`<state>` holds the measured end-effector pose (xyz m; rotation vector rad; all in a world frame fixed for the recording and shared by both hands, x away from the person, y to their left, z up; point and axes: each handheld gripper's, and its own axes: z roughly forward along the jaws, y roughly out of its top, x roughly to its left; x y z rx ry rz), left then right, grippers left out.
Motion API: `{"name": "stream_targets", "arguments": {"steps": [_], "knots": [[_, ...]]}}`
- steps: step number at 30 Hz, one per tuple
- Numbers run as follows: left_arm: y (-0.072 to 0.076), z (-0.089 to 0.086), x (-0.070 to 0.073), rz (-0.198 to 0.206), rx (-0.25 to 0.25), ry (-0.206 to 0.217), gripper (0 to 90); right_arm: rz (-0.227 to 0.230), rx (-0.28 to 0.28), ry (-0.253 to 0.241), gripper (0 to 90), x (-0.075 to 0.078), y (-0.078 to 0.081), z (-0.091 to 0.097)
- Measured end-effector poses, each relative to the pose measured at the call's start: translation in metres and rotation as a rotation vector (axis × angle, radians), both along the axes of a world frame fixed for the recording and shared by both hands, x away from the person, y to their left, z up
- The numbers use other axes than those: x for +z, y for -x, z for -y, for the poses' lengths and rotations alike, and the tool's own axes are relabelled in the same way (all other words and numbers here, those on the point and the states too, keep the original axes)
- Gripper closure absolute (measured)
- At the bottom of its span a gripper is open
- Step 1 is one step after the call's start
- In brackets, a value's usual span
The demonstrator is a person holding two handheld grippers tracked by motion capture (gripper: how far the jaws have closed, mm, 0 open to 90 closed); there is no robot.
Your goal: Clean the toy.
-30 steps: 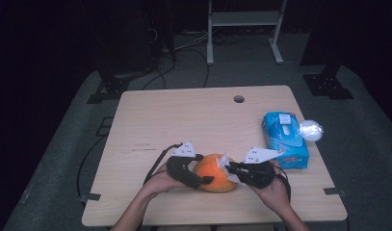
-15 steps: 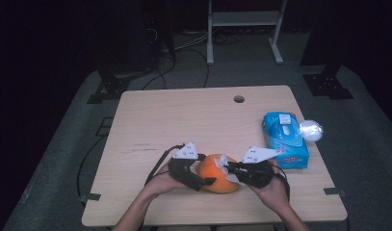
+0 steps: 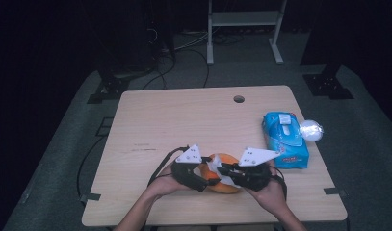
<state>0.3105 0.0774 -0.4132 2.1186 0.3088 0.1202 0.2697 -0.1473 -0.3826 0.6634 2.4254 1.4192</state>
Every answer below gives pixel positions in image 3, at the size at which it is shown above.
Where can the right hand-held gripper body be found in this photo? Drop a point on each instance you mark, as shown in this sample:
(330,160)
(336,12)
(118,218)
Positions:
(256,178)

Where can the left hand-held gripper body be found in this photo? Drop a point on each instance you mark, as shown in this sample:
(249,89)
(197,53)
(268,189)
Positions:
(184,176)

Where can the white wet wipe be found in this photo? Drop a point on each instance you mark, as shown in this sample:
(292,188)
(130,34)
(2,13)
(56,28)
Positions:
(216,163)

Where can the orange plush toy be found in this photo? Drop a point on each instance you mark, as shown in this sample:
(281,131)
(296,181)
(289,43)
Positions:
(227,189)

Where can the blue wet wipes pack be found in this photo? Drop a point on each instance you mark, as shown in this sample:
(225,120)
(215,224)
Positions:
(285,134)

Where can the person's left hand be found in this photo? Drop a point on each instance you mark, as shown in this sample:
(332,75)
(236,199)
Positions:
(163,186)

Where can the person's right hand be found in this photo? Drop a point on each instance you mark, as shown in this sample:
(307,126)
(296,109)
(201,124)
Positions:
(274,197)

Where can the black tape strip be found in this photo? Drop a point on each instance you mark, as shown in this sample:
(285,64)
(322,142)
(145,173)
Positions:
(91,197)
(334,191)

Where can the black floor tape square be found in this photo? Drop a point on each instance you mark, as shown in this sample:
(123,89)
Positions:
(99,128)

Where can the black stand base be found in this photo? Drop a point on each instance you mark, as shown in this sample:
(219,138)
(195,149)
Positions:
(110,88)
(328,85)

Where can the white metal stand frame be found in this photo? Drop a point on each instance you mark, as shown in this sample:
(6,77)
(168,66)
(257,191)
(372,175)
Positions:
(245,18)

